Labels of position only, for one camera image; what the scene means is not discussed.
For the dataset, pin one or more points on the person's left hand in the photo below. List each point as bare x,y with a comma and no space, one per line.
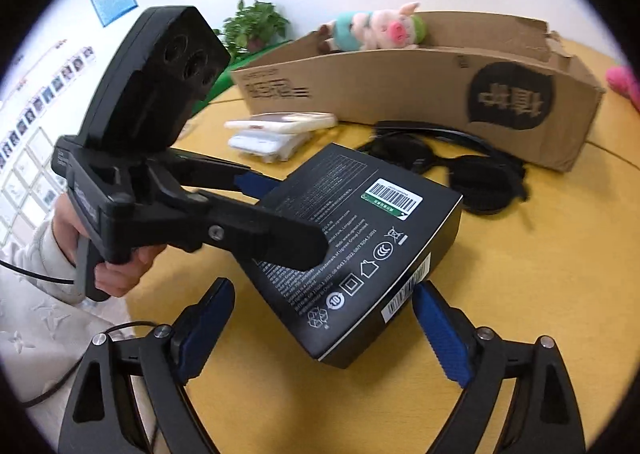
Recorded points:
117,281

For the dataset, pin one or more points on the light grey phone stand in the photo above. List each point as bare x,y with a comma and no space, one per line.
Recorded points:
265,144

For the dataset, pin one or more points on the wall of small photos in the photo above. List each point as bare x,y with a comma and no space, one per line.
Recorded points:
30,119

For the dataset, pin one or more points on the pink pig plush toy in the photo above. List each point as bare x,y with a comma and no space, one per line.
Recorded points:
385,26

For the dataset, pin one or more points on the black product box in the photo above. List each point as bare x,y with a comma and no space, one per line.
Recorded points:
360,234

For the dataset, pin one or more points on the cream phone case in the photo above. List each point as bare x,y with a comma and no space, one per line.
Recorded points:
280,122

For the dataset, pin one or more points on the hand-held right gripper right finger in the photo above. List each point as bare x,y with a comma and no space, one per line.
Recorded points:
440,334

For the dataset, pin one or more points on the large potted green plant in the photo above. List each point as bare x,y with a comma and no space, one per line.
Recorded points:
255,21

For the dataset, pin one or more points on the person's left forearm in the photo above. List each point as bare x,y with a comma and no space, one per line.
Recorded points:
40,314

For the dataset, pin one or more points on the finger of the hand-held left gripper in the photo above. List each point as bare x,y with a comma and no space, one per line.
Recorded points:
280,239
255,185

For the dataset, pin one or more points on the black sunglasses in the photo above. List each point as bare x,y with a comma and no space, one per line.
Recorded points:
480,189

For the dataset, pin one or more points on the brown cardboard box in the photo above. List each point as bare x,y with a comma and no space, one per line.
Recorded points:
400,79

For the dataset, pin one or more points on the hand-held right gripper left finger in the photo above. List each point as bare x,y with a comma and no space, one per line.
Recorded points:
200,334

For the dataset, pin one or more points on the wooden desktop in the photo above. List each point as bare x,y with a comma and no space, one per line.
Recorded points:
280,409

